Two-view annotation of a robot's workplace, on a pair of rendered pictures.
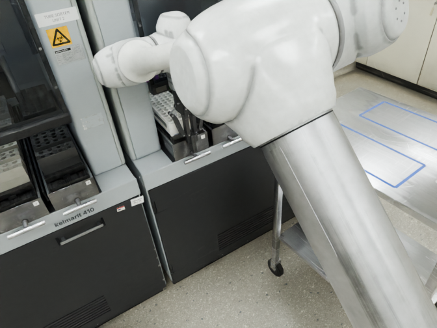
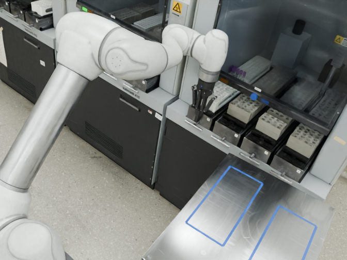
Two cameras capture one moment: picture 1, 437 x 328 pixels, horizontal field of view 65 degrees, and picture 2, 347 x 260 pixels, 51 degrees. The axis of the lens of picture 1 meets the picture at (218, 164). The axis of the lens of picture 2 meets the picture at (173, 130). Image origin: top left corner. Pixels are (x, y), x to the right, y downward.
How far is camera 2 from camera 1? 109 cm
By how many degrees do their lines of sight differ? 45
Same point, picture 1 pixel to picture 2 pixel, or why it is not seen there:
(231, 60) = (59, 26)
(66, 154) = not seen: hidden behind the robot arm
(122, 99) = (189, 60)
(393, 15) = (109, 59)
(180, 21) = (212, 38)
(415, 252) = not seen: outside the picture
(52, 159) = not seen: hidden behind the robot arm
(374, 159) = (216, 212)
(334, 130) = (63, 74)
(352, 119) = (269, 200)
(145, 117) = (195, 81)
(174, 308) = (142, 200)
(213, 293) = (161, 221)
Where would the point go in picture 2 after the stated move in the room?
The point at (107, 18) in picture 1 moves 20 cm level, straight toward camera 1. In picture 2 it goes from (202, 14) to (166, 21)
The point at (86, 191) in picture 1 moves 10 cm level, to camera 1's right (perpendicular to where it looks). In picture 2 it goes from (141, 85) to (147, 96)
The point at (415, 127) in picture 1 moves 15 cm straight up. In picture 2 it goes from (281, 246) to (298, 219)
